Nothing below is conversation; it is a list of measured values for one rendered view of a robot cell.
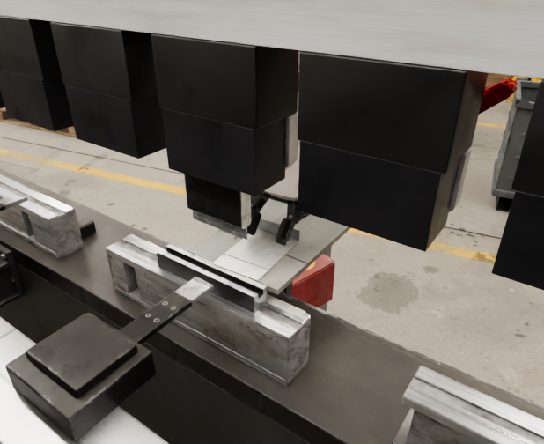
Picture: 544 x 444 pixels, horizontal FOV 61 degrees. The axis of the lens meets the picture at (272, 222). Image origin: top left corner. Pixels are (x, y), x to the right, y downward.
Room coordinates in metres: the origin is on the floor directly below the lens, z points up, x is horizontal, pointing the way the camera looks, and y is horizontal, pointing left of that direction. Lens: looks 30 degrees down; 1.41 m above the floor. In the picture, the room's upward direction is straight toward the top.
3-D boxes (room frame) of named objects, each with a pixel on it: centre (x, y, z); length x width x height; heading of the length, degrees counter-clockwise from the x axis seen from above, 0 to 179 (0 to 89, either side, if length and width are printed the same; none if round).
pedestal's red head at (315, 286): (0.94, -0.03, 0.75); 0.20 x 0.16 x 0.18; 41
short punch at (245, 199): (0.56, 0.07, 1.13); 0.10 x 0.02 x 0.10; 55
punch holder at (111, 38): (0.66, 0.22, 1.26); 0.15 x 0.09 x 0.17; 55
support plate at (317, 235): (0.68, -0.01, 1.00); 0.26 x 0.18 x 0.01; 145
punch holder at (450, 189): (0.43, -0.11, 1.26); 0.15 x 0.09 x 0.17; 55
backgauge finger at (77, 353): (0.43, 0.17, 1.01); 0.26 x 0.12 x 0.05; 145
